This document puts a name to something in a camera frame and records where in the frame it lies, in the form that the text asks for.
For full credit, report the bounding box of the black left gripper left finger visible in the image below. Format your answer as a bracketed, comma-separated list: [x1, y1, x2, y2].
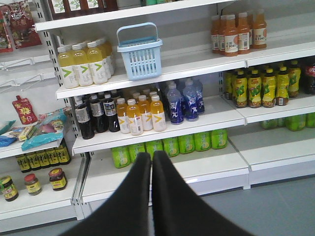
[61, 152, 151, 236]

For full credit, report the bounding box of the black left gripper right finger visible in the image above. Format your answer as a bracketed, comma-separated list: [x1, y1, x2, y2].
[152, 150, 250, 236]

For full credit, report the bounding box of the light blue plastic basket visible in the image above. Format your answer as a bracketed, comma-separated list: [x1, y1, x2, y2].
[117, 22, 163, 81]

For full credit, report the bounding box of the coke bottle on shelf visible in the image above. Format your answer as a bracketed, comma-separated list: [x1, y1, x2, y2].
[303, 63, 315, 95]

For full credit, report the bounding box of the green tea bottle bottom shelf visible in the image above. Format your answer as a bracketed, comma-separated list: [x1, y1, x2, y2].
[111, 146, 131, 169]

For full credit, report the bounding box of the red lid sauce jar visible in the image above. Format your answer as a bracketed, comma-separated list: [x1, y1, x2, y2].
[48, 168, 67, 191]

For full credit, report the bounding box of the orange juice bottle white label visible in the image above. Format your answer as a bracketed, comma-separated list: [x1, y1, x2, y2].
[126, 99, 143, 136]

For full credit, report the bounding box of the dark soy drink bottle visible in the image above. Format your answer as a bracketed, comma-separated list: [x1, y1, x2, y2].
[75, 98, 95, 140]

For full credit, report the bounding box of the blue sports drink bottle left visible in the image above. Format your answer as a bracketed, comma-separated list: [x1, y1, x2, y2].
[167, 83, 184, 125]

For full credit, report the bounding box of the blue sports drink bottle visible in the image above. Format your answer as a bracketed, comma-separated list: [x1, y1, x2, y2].
[167, 83, 184, 125]
[183, 79, 198, 121]

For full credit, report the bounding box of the teal snack bag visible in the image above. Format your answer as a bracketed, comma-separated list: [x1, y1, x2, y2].
[21, 108, 67, 151]

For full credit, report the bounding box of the blue sports drink bottle right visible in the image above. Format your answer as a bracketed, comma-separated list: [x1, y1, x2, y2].
[183, 79, 198, 121]

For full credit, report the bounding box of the white store shelving unit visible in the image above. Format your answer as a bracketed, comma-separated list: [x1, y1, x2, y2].
[0, 0, 315, 233]

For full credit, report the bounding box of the red snack pouch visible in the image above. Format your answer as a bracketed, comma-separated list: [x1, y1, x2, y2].
[12, 95, 38, 125]

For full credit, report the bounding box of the yellow lemon tea bottle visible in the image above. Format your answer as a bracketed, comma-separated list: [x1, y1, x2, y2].
[248, 69, 261, 108]

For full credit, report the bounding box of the yellow-green drink bottle front right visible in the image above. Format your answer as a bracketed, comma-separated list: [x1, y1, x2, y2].
[87, 41, 108, 84]

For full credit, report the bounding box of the yellow-green drink bottle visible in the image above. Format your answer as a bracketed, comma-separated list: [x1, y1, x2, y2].
[87, 41, 108, 84]
[57, 47, 79, 89]
[72, 44, 93, 87]

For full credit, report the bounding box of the yellow-green drink bottle front middle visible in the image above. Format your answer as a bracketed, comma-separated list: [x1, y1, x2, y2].
[72, 44, 93, 87]

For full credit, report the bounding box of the yellow-green drink bottle front left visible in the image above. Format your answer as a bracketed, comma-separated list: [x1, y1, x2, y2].
[57, 47, 79, 89]

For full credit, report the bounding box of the orange C100 bottle front middle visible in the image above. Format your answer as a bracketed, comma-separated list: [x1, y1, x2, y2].
[224, 14, 238, 57]

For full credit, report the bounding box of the orange c100 bottle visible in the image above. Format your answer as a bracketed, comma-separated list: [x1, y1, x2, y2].
[211, 15, 220, 54]
[253, 9, 267, 49]
[224, 14, 238, 57]

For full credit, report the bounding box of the orange C100 bottle front left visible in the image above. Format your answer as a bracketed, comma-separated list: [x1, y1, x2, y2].
[211, 15, 220, 54]

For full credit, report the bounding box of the orange C100 bottle front right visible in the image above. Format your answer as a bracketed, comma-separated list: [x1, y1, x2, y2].
[253, 9, 267, 49]

